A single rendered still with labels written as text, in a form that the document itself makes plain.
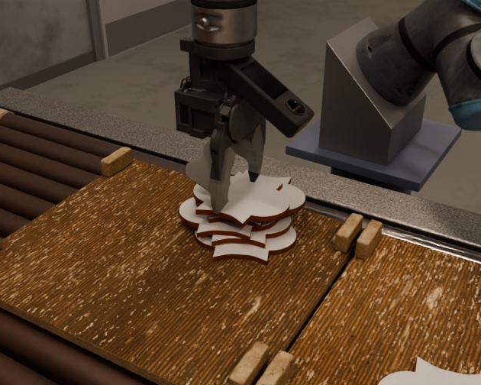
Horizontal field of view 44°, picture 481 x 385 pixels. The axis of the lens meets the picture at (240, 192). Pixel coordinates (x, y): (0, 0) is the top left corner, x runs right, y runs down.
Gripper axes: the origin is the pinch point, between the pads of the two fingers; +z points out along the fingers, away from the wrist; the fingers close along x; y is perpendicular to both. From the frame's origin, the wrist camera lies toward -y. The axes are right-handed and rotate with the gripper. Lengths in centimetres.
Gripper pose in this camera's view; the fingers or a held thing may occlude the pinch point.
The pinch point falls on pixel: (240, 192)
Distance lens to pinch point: 78.7
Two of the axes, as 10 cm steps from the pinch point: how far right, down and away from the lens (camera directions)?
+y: -8.6, -2.7, 4.4
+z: 0.0, 8.6, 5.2
